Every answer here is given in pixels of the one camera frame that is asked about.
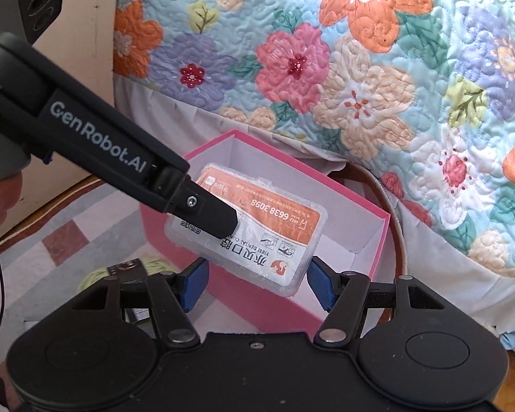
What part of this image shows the green yarn ball black label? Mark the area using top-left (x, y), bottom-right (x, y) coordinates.
top-left (77, 256), bottom-right (186, 323)

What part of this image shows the pink cardboard storage box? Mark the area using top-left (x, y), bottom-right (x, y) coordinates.
top-left (138, 128), bottom-right (392, 339)

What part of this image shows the floral quilted bedspread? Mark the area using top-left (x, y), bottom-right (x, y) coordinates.
top-left (113, 0), bottom-right (515, 337)

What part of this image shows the orange label clear plastic box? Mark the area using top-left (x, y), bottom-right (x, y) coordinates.
top-left (165, 163), bottom-right (328, 297)

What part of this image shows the checkered plush floor rug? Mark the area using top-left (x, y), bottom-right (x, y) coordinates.
top-left (0, 171), bottom-right (410, 379)

